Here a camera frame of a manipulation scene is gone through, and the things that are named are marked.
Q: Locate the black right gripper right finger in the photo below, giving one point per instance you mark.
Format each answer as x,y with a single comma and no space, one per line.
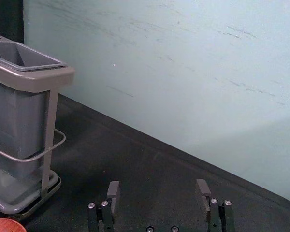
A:
207,200

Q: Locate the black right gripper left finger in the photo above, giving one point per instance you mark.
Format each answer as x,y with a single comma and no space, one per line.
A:
111,198

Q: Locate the black table cloth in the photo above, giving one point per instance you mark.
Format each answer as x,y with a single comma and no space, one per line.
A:
145,159

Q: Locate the grey plastic drip tray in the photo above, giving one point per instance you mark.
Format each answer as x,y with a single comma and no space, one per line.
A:
17,193

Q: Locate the round red-brown wooden object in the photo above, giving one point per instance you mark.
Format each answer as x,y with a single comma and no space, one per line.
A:
6,225

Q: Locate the grey plastic bin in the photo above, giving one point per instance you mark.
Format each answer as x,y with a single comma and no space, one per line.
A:
17,106

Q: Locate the brown metal rack frame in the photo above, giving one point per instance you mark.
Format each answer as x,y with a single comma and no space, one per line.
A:
49,113

